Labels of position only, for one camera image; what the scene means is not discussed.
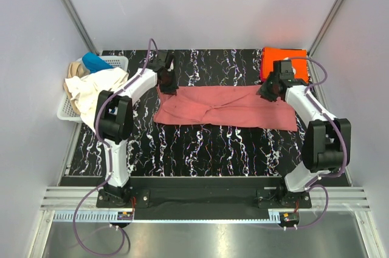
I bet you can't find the salmon pink t-shirt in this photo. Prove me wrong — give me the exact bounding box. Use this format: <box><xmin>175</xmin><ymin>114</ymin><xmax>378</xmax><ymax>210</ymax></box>
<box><xmin>154</xmin><ymin>86</ymin><xmax>297</xmax><ymax>132</ymax></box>

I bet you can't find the white t-shirt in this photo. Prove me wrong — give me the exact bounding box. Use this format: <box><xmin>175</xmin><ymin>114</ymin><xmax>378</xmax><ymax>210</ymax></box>
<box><xmin>65</xmin><ymin>67</ymin><xmax>129</xmax><ymax>132</ymax></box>

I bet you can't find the right aluminium frame post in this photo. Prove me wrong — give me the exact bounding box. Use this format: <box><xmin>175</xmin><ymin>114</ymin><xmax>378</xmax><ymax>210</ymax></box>
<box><xmin>307</xmin><ymin>0</ymin><xmax>365</xmax><ymax>57</ymax></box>

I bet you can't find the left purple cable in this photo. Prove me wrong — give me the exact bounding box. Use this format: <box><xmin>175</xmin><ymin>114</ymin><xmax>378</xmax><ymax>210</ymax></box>
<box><xmin>72</xmin><ymin>38</ymin><xmax>159</xmax><ymax>254</ymax></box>

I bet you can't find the white plastic laundry basket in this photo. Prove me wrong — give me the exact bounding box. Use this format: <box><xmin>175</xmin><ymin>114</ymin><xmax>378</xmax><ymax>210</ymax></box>
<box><xmin>57</xmin><ymin>55</ymin><xmax>128</xmax><ymax>123</ymax></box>

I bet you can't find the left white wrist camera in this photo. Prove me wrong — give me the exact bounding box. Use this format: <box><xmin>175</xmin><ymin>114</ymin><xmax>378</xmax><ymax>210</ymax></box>
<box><xmin>168</xmin><ymin>59</ymin><xmax>175</xmax><ymax>72</ymax></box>

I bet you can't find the purple cable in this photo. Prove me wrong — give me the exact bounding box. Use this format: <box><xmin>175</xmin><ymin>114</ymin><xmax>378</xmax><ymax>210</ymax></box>
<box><xmin>72</xmin><ymin>38</ymin><xmax>159</xmax><ymax>254</ymax></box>
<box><xmin>252</xmin><ymin>56</ymin><xmax>348</xmax><ymax>231</ymax></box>

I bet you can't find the beige t-shirt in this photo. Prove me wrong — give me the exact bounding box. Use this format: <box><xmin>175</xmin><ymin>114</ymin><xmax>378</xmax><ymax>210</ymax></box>
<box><xmin>63</xmin><ymin>61</ymin><xmax>91</xmax><ymax>104</ymax></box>

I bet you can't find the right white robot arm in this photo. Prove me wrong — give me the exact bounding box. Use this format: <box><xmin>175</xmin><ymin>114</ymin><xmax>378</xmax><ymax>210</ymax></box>
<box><xmin>258</xmin><ymin>58</ymin><xmax>351</xmax><ymax>208</ymax></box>

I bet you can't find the folded magenta t-shirt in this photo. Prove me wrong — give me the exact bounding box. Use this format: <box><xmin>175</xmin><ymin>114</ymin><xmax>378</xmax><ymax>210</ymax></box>
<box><xmin>259</xmin><ymin>57</ymin><xmax>309</xmax><ymax>84</ymax></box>

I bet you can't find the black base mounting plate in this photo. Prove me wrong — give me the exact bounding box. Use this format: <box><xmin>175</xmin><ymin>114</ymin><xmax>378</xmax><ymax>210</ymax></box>
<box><xmin>97</xmin><ymin>177</ymin><xmax>312</xmax><ymax>222</ymax></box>

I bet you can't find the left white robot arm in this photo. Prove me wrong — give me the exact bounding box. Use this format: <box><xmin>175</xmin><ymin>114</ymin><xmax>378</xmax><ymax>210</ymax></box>
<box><xmin>94</xmin><ymin>51</ymin><xmax>178</xmax><ymax>207</ymax></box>

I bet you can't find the left aluminium frame post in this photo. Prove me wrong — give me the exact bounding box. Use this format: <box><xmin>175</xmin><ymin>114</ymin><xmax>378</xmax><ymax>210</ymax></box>
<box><xmin>61</xmin><ymin>0</ymin><xmax>100</xmax><ymax>55</ymax></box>

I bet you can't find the aluminium frame post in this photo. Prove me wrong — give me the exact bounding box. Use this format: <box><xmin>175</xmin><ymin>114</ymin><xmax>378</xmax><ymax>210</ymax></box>
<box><xmin>307</xmin><ymin>0</ymin><xmax>365</xmax><ymax>57</ymax></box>
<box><xmin>61</xmin><ymin>0</ymin><xmax>100</xmax><ymax>55</ymax></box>

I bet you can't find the white slotted cable duct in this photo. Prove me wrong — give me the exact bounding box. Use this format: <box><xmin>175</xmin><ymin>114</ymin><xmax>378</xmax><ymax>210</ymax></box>
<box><xmin>53</xmin><ymin>210</ymin><xmax>293</xmax><ymax>225</ymax></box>

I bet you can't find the folded orange t-shirt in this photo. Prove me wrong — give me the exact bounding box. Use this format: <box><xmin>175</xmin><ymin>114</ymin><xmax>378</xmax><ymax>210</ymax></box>
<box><xmin>259</xmin><ymin>47</ymin><xmax>309</xmax><ymax>83</ymax></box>

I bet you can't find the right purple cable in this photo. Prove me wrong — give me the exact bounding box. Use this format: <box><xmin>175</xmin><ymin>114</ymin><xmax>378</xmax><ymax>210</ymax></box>
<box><xmin>252</xmin><ymin>56</ymin><xmax>348</xmax><ymax>231</ymax></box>

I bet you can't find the blue t-shirt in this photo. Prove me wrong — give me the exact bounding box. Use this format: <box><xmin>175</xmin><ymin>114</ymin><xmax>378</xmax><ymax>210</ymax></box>
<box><xmin>81</xmin><ymin>52</ymin><xmax>113</xmax><ymax>73</ymax></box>

